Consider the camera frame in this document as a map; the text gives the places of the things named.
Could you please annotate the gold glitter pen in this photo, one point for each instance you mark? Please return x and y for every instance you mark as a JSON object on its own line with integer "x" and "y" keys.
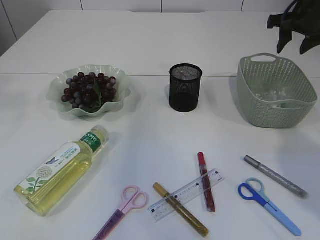
{"x": 181, "y": 210}

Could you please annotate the black mesh pen holder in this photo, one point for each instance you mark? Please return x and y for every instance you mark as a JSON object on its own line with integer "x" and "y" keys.
{"x": 184, "y": 88}

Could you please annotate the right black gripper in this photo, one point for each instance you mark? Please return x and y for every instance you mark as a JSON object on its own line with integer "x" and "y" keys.
{"x": 301, "y": 16}

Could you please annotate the green translucent wavy plate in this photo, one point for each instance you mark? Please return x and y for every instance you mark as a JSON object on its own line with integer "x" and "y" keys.
{"x": 57, "y": 86}

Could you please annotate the red glitter pen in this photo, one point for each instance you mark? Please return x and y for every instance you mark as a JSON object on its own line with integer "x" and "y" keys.
{"x": 208, "y": 195}

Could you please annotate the purple artificial grape bunch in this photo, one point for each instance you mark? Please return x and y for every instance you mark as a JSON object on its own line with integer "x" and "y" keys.
{"x": 89, "y": 92}

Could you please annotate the yellow tea bottle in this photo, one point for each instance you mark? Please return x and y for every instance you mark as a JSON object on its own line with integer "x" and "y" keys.
{"x": 45, "y": 187}

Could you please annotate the clear plastic sheet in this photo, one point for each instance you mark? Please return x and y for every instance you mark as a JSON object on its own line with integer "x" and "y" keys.
{"x": 278, "y": 97}

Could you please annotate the pink purple scissors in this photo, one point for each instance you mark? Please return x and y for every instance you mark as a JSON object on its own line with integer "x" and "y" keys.
{"x": 132, "y": 198}

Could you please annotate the clear plastic ruler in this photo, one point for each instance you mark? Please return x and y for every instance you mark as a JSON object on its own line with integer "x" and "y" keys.
{"x": 184, "y": 195}

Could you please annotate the silver glitter pen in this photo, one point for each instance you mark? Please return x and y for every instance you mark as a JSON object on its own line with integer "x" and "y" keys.
{"x": 298, "y": 191}

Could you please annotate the green plastic basket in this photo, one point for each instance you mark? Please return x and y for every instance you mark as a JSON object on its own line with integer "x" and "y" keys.
{"x": 281, "y": 72}

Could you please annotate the blue scissors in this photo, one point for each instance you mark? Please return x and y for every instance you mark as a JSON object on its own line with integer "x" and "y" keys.
{"x": 257, "y": 189}

